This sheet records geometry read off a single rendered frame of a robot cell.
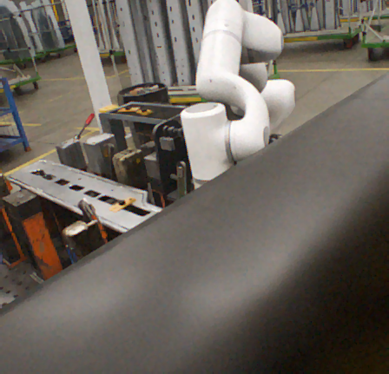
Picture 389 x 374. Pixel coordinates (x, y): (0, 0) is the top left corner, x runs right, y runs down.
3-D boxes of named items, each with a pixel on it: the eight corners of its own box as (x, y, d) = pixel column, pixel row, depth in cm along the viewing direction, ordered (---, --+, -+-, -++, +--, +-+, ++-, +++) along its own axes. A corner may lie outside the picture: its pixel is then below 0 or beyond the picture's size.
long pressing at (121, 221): (-3, 181, 174) (-4, 178, 174) (46, 160, 188) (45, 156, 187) (290, 321, 79) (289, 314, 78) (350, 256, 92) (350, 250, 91)
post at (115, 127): (122, 207, 198) (96, 114, 180) (135, 200, 203) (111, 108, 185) (132, 212, 193) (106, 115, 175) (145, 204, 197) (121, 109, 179)
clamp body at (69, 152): (75, 221, 195) (49, 146, 180) (95, 210, 202) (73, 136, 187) (86, 226, 188) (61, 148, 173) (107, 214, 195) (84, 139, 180)
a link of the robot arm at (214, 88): (275, 54, 98) (271, 169, 83) (207, 62, 103) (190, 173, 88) (269, 22, 91) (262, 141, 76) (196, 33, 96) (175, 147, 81)
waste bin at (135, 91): (121, 166, 443) (102, 96, 413) (156, 146, 480) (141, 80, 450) (159, 172, 413) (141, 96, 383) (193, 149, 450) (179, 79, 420)
